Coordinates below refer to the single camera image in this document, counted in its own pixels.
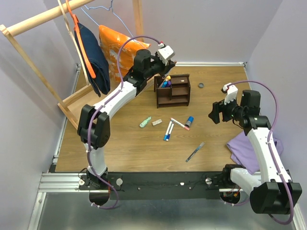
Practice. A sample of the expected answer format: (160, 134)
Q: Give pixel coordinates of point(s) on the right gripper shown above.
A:
(218, 107)

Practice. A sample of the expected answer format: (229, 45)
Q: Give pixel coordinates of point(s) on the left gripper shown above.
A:
(165, 68)

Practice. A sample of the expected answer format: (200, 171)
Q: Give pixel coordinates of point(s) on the clear blue pen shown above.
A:
(195, 151)

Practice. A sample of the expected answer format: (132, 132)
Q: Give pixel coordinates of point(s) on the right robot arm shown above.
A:
(275, 192)

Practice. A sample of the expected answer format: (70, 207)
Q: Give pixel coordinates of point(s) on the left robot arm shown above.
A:
(94, 123)

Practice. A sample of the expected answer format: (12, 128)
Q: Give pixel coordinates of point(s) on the blue grey glue stick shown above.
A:
(189, 121)

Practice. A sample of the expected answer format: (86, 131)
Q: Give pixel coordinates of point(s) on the grey round cap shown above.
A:
(201, 85)

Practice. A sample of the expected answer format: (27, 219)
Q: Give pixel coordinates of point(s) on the brown wooden desk organizer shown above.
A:
(177, 94)

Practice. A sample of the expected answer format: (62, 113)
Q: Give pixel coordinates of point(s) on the white pink marker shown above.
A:
(180, 124)

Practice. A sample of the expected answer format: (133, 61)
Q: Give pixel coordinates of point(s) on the white dark-blue marker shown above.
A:
(169, 133)

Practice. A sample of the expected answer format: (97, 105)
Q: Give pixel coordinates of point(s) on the purple cloth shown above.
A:
(243, 153)

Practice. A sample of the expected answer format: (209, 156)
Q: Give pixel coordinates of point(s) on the white blue marker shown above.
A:
(167, 130)

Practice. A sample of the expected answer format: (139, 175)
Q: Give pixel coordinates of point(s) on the white eraser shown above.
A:
(156, 122)

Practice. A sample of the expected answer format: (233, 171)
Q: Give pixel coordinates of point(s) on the orange patterned garment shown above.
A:
(110, 43)

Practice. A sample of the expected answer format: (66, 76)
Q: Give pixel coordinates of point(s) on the green correction tape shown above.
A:
(145, 122)

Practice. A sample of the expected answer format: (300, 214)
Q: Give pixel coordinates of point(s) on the navy blue garment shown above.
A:
(96, 57)

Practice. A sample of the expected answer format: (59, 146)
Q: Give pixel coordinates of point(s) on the orange hanger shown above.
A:
(80, 42)

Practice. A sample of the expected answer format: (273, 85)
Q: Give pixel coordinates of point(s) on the beige hanger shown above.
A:
(74, 45)

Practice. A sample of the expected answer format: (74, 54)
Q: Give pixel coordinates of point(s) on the wooden clothes rack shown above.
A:
(11, 32)

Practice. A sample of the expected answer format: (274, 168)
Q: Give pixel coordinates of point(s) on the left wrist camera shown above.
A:
(165, 54)

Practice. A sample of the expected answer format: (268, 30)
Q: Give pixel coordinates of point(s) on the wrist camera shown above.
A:
(165, 54)
(230, 91)

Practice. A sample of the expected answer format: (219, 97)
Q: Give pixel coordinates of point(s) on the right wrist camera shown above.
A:
(230, 91)

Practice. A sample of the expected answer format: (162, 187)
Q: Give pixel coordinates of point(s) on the blue wire hanger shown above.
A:
(115, 14)

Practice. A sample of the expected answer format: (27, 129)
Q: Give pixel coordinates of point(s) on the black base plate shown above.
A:
(159, 186)

